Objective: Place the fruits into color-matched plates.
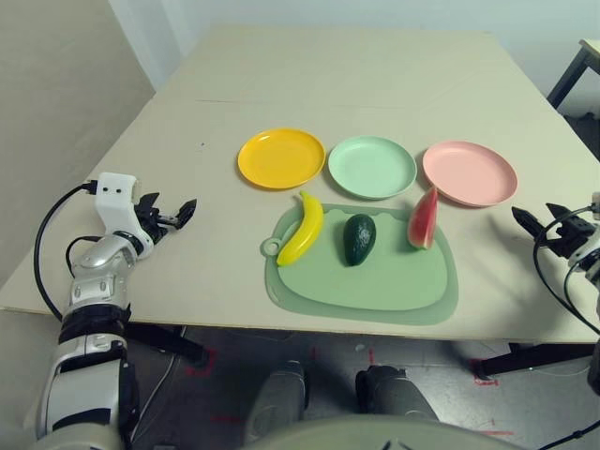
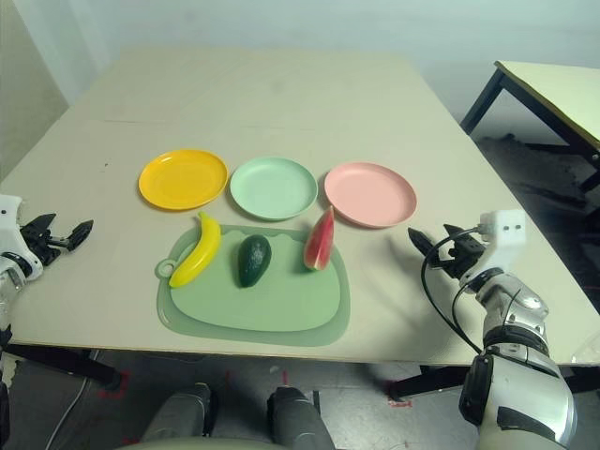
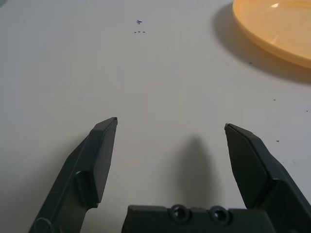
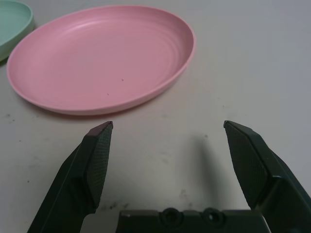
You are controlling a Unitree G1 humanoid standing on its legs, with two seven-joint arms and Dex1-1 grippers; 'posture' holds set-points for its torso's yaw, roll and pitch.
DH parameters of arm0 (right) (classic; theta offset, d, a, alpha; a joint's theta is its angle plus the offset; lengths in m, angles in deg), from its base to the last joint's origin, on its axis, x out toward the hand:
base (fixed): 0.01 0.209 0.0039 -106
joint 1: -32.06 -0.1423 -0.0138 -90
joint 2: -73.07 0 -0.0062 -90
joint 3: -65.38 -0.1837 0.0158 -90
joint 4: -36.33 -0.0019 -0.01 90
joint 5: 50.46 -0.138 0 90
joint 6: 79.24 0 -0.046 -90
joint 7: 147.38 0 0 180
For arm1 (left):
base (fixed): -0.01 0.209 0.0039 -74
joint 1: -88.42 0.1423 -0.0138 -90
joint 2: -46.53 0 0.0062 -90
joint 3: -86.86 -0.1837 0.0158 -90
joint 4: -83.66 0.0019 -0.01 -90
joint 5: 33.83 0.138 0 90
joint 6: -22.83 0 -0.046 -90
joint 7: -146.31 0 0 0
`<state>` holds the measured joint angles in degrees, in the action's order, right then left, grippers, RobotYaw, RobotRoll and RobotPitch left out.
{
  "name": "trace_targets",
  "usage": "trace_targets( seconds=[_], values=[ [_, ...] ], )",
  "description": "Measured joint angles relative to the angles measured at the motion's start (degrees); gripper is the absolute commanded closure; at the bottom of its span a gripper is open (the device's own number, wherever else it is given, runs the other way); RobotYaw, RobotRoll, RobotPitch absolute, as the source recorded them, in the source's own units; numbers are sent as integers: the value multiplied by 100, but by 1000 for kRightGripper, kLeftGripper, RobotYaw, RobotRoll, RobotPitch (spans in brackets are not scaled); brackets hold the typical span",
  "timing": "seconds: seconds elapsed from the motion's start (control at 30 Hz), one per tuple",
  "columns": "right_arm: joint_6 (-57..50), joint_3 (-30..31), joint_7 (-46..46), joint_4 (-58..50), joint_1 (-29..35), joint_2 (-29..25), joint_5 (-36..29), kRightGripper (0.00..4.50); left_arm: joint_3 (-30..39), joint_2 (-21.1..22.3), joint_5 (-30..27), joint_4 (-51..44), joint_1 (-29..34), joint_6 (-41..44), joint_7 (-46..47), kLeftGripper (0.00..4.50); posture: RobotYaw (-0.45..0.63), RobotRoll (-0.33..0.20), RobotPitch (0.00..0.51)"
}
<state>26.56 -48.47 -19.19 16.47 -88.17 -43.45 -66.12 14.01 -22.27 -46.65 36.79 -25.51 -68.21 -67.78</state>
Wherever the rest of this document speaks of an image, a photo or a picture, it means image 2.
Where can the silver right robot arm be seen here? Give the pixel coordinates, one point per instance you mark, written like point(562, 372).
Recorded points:
point(515, 375)

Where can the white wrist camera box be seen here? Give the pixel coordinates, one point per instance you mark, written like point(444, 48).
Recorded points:
point(9, 211)
point(506, 229)

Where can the yellow toy banana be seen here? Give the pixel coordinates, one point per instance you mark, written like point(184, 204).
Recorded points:
point(201, 255)

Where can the grey robot leg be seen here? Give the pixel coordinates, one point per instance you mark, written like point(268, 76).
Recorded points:
point(295, 417)
point(183, 412)

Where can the yellow-topped black-legged side table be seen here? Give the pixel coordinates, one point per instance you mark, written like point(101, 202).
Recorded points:
point(553, 89)

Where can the dark green toy avocado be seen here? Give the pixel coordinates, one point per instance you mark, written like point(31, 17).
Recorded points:
point(253, 262)

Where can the pink plastic plate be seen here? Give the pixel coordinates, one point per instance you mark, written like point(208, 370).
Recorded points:
point(370, 192)

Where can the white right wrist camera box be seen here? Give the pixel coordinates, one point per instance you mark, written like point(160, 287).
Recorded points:
point(506, 229)

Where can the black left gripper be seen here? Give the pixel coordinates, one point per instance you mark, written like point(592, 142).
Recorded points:
point(42, 246)

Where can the light green cutting board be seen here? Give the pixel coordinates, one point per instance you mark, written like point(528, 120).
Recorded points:
point(262, 300)

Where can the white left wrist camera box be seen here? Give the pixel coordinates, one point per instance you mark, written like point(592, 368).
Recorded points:
point(9, 211)

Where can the dark green cutting mat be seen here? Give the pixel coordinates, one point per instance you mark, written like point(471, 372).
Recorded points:
point(164, 309)

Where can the yellow plastic plate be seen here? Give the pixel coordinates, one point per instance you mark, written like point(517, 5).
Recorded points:
point(183, 180)

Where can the black table base bar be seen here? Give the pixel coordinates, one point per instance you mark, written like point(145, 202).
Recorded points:
point(61, 363)
point(431, 379)

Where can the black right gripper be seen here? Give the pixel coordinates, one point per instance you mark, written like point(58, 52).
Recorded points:
point(464, 255)

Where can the grey robot torso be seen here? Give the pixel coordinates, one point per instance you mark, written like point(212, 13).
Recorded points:
point(197, 444)

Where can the red toy watermelon slice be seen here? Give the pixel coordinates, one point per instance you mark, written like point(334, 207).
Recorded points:
point(319, 244)

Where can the grey robot right leg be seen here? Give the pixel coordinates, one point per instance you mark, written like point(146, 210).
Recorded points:
point(295, 417)

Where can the clear plastic bag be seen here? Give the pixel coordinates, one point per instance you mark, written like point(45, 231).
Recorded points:
point(588, 349)

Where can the mint green plastic plate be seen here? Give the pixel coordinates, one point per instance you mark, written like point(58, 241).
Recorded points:
point(272, 187)

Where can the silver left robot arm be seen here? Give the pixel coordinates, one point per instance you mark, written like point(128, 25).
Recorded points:
point(9, 281)

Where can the grey robot left leg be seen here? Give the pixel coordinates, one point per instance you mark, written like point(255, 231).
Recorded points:
point(183, 412)

